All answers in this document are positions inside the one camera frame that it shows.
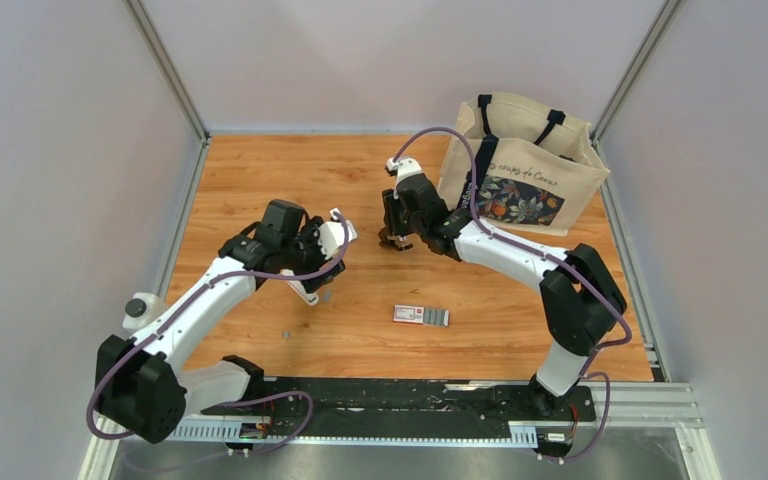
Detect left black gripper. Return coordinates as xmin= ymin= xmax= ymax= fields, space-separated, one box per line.
xmin=280 ymin=216 xmax=345 ymax=293

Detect black stapler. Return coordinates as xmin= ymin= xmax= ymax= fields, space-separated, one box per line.
xmin=378 ymin=228 xmax=413 ymax=252

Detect white stapler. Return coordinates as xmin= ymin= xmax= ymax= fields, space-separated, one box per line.
xmin=286 ymin=280 xmax=319 ymax=306

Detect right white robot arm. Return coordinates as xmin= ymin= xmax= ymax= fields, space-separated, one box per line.
xmin=379 ymin=174 xmax=628 ymax=419

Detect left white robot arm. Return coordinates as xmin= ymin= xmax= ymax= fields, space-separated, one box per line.
xmin=85 ymin=199 xmax=357 ymax=444

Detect red staple box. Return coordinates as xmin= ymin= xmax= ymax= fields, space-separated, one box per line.
xmin=392 ymin=305 xmax=450 ymax=328

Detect white box with knob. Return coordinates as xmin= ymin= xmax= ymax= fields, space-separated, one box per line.
xmin=122 ymin=292 xmax=168 ymax=332

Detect beige floral tote bag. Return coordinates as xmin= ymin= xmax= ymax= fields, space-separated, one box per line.
xmin=437 ymin=92 xmax=610 ymax=236

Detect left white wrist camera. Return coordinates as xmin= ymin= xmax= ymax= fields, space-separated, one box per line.
xmin=317 ymin=208 xmax=358 ymax=261

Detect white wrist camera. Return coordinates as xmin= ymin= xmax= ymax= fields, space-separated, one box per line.
xmin=317 ymin=208 xmax=358 ymax=261
xmin=385 ymin=157 xmax=423 ymax=187

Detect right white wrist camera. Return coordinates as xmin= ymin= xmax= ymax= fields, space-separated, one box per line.
xmin=385 ymin=157 xmax=423 ymax=187

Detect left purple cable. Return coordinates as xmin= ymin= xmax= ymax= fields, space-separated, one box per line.
xmin=85 ymin=210 xmax=352 ymax=442

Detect purple cable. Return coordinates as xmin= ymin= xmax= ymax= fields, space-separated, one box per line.
xmin=85 ymin=210 xmax=352 ymax=442
xmin=390 ymin=127 xmax=634 ymax=349

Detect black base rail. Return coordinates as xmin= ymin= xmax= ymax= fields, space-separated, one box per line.
xmin=204 ymin=377 xmax=598 ymax=456

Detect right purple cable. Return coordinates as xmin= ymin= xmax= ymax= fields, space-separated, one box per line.
xmin=390 ymin=127 xmax=634 ymax=349

